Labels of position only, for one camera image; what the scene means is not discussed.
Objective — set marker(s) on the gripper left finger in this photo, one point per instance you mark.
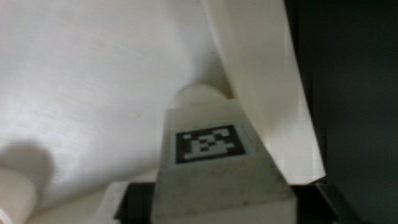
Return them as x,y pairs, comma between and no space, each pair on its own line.
133,210

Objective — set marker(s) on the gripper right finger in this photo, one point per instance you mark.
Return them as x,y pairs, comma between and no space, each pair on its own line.
322,205

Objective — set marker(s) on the white leg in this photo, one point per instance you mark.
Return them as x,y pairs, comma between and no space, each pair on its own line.
220,186

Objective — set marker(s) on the white square tabletop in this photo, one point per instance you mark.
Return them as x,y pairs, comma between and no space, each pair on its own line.
100,56

